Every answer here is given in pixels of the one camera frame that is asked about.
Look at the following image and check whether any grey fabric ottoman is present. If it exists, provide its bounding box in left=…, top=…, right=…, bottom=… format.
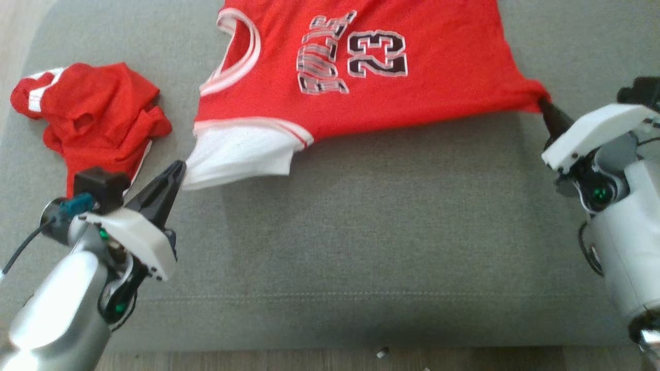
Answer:
left=0, top=0, right=660, bottom=354

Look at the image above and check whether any red basketball shorts white stripe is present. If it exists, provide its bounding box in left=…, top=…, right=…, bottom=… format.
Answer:
left=10, top=62, right=173, bottom=200

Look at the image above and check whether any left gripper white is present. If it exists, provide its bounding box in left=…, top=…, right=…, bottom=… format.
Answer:
left=77, top=160, right=187, bottom=282

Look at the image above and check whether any red basketball jersey number 23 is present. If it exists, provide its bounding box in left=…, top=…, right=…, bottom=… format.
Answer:
left=183, top=0, right=552, bottom=192

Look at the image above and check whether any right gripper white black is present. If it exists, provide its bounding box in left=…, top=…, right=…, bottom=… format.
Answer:
left=538, top=98, right=659, bottom=174

